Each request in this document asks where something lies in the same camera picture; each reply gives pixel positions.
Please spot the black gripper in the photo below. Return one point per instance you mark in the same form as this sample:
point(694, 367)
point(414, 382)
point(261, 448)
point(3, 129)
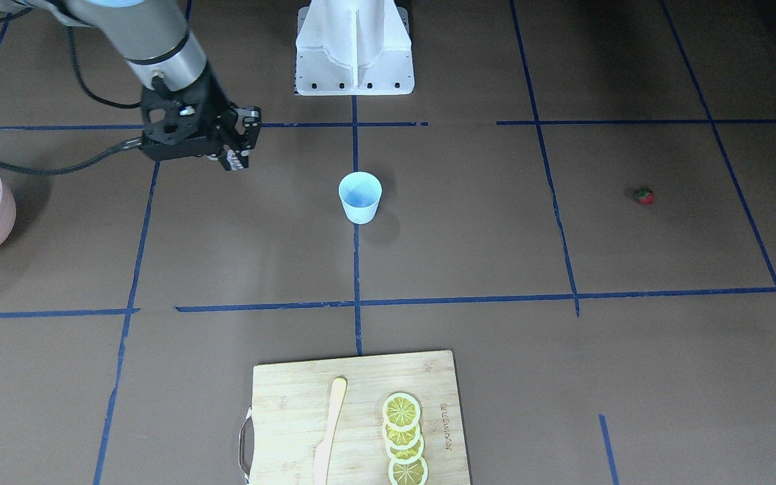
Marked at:
point(213, 105)

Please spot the clear ice cube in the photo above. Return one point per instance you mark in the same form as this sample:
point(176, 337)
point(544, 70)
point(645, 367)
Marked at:
point(233, 162)

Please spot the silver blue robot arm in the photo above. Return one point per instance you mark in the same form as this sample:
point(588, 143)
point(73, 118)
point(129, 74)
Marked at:
point(153, 37)

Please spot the light blue plastic cup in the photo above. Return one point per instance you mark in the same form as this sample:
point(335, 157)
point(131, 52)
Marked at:
point(360, 194)

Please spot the bamboo cutting board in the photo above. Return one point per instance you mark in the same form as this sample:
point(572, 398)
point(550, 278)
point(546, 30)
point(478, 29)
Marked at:
point(290, 408)

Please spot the top lemon slice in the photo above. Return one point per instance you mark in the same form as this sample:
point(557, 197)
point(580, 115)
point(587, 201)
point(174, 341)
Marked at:
point(401, 411)

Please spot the lemon slice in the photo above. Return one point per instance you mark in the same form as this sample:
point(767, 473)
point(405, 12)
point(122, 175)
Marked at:
point(401, 411)
point(408, 455)
point(402, 472)
point(401, 439)

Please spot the bottom lemon slice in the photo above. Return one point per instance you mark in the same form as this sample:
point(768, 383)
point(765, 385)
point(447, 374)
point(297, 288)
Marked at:
point(402, 472)

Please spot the red strawberry on table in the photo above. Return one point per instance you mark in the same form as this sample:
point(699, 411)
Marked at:
point(644, 196)

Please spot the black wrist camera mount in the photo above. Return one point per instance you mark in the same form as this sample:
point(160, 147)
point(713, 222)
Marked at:
point(182, 123)

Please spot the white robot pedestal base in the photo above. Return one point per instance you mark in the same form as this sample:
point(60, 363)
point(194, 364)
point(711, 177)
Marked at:
point(354, 48)

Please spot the metal cutting board handle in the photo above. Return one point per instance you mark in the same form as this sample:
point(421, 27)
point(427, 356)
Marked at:
point(244, 466)

